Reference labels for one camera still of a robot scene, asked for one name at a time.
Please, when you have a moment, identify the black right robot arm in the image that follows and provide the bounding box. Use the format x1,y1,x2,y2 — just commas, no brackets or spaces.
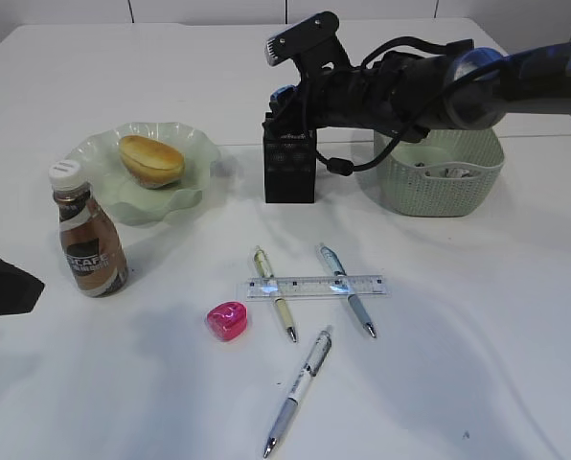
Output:
263,36,571,143

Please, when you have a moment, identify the brown plastic drink bottle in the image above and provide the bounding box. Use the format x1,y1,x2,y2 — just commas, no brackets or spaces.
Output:
48,159,128,297

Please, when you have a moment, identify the yellow bread roll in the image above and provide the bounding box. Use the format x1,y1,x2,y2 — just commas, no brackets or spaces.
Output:
119,135,185,189

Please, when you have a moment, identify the green woven plastic basket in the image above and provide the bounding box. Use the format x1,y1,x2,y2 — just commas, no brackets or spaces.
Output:
377,129,505,218

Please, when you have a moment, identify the black mesh pen holder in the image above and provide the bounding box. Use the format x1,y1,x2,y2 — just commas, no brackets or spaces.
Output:
263,112,316,204

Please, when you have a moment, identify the yellow-green pen under ruler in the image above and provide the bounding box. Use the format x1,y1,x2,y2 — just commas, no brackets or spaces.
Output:
253,246,298,343

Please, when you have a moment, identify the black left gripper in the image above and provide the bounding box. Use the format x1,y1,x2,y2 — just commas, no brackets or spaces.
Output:
0,258,45,316

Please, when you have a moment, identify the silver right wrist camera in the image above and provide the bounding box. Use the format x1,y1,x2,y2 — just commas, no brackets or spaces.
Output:
264,11,339,67

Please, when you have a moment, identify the blue-grey pen under ruler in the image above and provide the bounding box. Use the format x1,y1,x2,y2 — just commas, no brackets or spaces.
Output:
319,242,377,338

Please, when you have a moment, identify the clear plastic ruler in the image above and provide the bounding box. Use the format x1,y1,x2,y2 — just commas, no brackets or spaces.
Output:
237,275,389,300

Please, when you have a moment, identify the green wavy glass plate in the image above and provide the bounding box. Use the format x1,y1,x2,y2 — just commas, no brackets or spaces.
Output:
67,122,220,225

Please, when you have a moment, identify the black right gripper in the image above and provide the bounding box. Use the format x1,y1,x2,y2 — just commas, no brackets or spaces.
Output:
263,66,406,139

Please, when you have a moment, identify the blue pencil sharpener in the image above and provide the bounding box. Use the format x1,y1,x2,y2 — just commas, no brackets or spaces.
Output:
269,85,297,112

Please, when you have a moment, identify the white blue-grip pen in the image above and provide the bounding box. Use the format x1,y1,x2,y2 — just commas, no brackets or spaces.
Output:
263,325,333,459

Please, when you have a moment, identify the pink pencil sharpener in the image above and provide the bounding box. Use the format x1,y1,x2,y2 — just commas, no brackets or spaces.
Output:
205,301,248,342

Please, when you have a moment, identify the large paper ball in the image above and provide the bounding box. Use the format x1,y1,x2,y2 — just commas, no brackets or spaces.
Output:
424,167,475,179

